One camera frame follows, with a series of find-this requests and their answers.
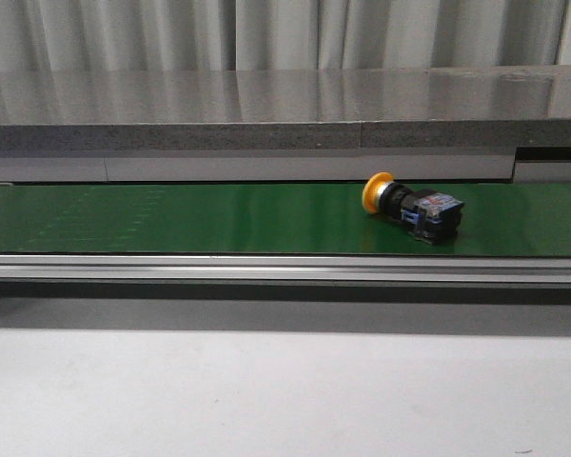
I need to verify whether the white pleated curtain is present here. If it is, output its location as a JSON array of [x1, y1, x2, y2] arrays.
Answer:
[[0, 1, 571, 71]]

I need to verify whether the aluminium conveyor front rail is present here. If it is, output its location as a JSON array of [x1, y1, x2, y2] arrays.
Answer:
[[0, 254, 571, 288]]

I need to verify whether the yellow push button switch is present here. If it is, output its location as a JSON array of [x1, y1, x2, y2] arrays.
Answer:
[[362, 171, 464, 245]]

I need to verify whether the green conveyor belt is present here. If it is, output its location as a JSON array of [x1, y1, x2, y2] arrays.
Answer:
[[0, 183, 571, 257]]

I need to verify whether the grey stone counter slab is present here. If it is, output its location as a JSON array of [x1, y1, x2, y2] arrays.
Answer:
[[0, 66, 571, 152]]

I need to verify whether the white conveyor back rail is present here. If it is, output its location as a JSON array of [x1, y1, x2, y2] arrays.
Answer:
[[0, 147, 571, 183]]

